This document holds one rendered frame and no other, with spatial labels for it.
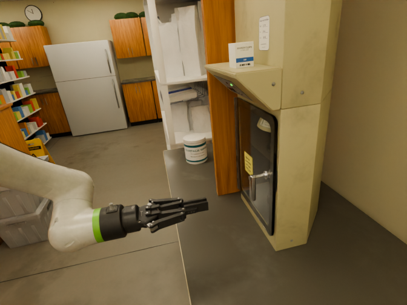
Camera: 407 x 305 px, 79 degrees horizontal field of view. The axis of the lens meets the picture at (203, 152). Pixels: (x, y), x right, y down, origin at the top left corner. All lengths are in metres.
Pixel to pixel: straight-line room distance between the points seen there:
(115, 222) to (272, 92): 0.51
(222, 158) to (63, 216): 0.62
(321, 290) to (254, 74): 0.60
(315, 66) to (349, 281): 0.59
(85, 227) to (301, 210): 0.62
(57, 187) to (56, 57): 4.99
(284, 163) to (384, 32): 0.54
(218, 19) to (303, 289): 0.87
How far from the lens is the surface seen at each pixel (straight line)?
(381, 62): 1.02
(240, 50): 0.68
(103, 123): 5.70
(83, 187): 0.79
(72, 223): 0.74
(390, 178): 1.05
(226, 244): 0.90
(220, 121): 0.99
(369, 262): 0.94
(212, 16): 0.95
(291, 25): 0.63
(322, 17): 0.67
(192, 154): 1.40
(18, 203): 2.70
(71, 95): 5.70
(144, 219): 0.71
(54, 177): 0.76
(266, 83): 0.61
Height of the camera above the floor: 1.58
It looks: 24 degrees down
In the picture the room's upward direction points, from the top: 6 degrees counter-clockwise
